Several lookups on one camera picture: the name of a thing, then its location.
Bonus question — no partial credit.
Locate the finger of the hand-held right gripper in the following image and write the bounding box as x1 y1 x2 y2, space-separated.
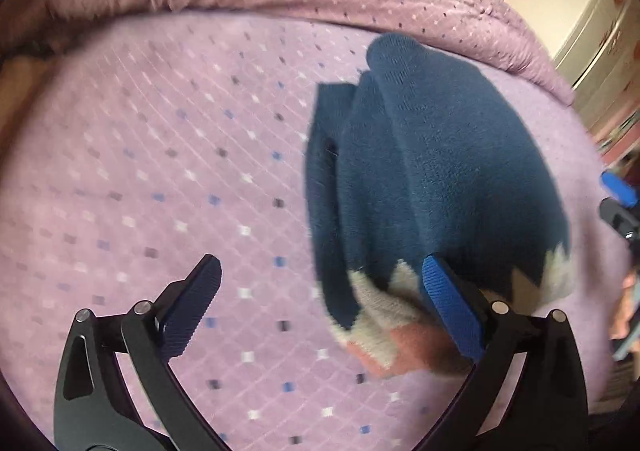
599 171 640 244

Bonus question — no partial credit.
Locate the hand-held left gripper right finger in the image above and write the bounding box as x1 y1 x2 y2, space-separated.
421 254 591 451

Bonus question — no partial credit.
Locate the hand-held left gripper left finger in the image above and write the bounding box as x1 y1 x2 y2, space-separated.
52 253 223 451

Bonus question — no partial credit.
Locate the blue argyle knit sweater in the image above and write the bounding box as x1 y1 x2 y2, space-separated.
305 32 576 377

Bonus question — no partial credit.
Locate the person's right hand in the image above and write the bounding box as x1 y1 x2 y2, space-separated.
611 275 640 339

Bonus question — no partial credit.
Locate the purple diamond-print blanket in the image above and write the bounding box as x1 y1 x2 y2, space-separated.
0 11 636 451

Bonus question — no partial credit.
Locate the cream wardrobe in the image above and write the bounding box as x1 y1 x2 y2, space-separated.
502 0 640 166

